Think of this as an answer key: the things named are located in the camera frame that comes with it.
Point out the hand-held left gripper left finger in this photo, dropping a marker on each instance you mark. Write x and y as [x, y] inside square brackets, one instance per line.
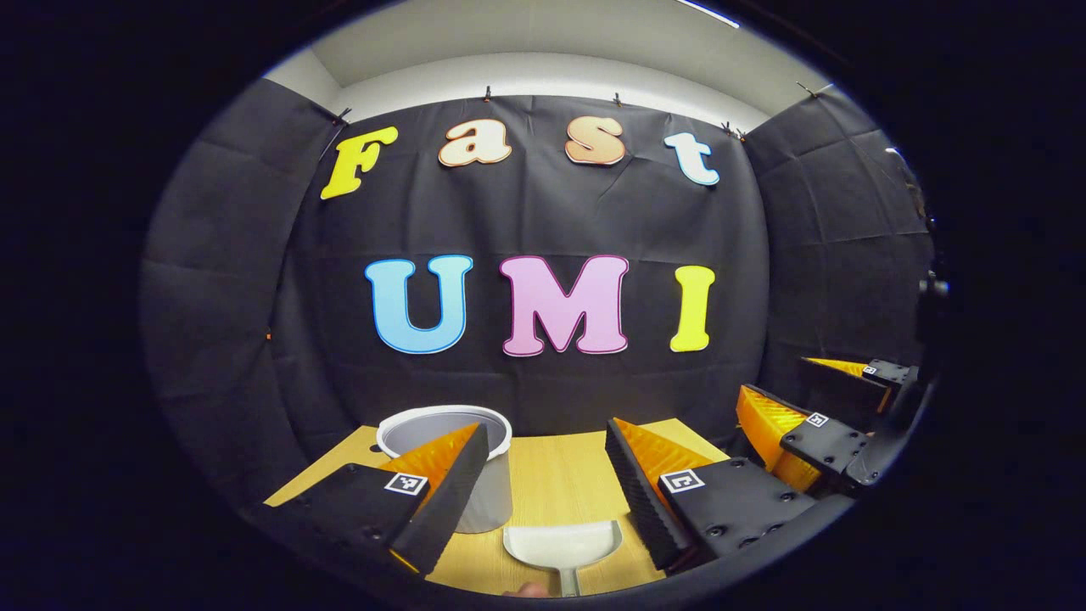
[450, 501]

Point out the white garbage bin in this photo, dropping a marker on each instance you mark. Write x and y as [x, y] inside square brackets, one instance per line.
[496, 501]

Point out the white plastic dustpan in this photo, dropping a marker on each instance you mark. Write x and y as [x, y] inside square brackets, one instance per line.
[560, 543]

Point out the wooden desktop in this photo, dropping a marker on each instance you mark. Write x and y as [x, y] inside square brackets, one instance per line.
[551, 475]

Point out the ceiling light panel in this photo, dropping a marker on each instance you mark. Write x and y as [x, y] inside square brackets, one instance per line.
[713, 14]

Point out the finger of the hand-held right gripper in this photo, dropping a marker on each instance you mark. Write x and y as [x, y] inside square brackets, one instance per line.
[887, 373]
[827, 445]

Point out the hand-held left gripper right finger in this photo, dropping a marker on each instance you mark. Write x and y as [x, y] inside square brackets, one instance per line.
[645, 501]

